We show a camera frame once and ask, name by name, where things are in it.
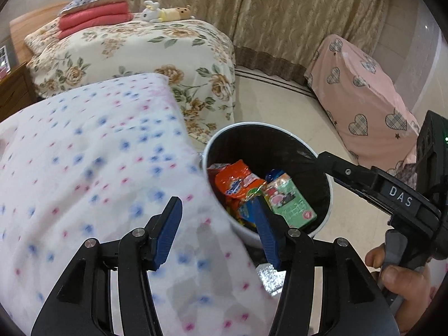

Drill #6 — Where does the green drink box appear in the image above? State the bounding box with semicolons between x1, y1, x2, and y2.
262;173;317;228

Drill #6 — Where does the yellow spotted plush toy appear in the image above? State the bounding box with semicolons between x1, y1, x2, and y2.
159;5;196;22

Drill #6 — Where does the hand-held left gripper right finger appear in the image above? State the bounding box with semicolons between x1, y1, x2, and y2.
253;194;401;336

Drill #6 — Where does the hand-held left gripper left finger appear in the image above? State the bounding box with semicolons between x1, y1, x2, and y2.
31;196;183;336

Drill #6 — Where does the orange snack packet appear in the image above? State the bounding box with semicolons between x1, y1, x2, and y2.
207;160;268;218

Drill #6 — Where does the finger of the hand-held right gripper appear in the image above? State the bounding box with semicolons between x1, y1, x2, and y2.
317;151;382;200

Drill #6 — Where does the wooden headboard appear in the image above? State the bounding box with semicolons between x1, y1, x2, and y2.
9;2;71;57

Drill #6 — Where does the pink heart print cover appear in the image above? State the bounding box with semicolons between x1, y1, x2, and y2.
304;34;421;176

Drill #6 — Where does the blue dotted pillow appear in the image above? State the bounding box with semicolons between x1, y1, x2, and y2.
60;0;135;16

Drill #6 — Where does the white bin with black liner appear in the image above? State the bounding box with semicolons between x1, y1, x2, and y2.
203;122;333;249

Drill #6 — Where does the person's right hand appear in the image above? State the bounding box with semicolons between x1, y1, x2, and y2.
365;246;434;333

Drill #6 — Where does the colourful candy wrapper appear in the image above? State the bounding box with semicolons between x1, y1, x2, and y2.
237;199;260;225

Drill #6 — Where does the black white photo frame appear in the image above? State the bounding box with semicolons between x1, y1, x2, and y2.
0;45;11;79

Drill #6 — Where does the bed with floral cover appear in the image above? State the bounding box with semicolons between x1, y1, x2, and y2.
26;19;237;144

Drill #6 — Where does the wooden nightstand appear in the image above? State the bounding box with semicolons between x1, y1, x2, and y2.
0;63;37;121

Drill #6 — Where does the folded red blanket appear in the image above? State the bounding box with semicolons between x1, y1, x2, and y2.
58;2;134;40

